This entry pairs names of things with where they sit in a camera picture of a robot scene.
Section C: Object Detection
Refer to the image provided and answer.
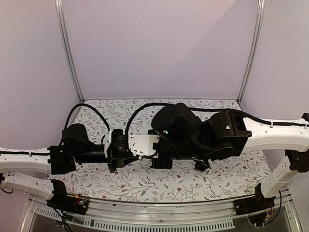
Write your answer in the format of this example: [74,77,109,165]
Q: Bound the front aluminium rail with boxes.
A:
[21,189,303,232]

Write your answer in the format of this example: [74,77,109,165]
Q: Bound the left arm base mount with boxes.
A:
[47,179,89,215]

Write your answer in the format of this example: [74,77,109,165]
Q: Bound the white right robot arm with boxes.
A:
[151,103,309,211]

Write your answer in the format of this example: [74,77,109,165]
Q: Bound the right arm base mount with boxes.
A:
[233,183,276,227]

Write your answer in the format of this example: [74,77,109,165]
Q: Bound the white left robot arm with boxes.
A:
[0,124,156,210]

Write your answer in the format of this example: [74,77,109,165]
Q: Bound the right aluminium frame post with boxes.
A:
[237,0,265,105]

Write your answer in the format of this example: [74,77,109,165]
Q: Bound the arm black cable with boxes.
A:
[64,103,111,136]
[126,103,169,136]

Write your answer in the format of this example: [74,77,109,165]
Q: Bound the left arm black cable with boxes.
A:
[64,103,111,136]

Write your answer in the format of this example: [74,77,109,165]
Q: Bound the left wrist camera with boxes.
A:
[104,129,127,157]

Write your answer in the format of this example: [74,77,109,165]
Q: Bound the left aluminium frame post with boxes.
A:
[55,0,84,102]

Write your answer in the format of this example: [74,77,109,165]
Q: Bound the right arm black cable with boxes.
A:
[126,103,169,136]

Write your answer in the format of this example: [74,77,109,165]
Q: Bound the aluminium frame post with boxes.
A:
[55,0,84,102]
[237,0,265,105]

